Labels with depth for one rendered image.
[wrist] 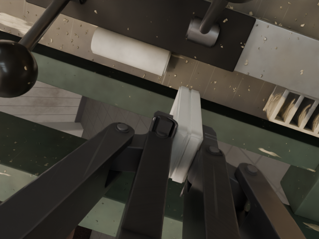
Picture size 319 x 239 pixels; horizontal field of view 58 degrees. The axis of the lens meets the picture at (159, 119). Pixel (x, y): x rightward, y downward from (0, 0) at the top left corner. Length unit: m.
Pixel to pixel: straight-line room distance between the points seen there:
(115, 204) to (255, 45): 0.24
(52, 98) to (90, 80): 3.51
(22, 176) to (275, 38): 0.32
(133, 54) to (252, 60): 0.12
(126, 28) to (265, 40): 0.13
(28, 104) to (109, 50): 3.61
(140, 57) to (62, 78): 0.15
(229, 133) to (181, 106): 0.25
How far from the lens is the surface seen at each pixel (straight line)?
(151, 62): 0.30
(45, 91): 3.82
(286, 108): 0.34
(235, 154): 1.99
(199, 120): 0.16
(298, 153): 0.45
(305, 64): 0.30
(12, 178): 0.40
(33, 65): 0.21
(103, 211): 0.38
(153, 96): 0.39
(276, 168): 1.83
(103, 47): 0.30
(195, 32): 0.26
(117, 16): 0.27
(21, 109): 3.93
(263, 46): 0.29
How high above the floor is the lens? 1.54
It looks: 37 degrees down
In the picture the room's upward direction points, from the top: 91 degrees counter-clockwise
